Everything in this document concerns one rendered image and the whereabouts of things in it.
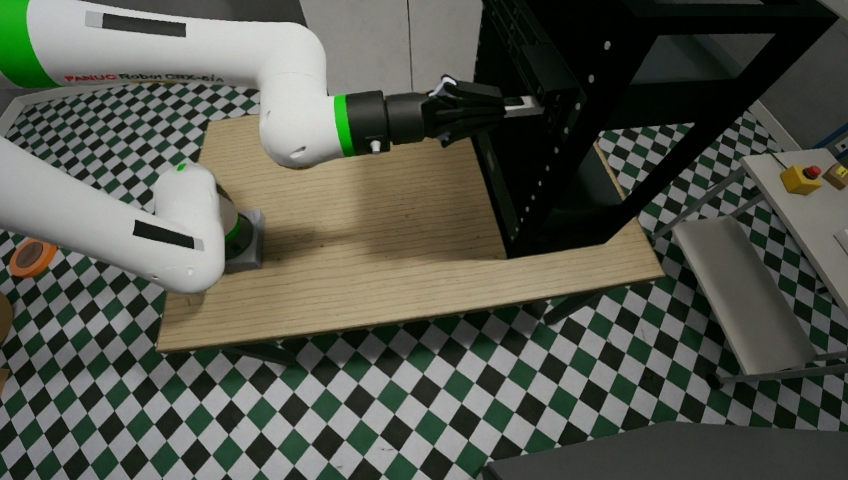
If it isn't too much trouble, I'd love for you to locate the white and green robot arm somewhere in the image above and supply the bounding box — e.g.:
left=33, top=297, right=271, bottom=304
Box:
left=0, top=0, right=392, bottom=295

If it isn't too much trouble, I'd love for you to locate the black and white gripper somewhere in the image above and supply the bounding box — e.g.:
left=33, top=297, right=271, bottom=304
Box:
left=386, top=74, right=545, bottom=148

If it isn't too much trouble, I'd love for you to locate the black server rack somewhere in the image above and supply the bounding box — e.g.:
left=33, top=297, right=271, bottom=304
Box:
left=470, top=0, right=840, bottom=260

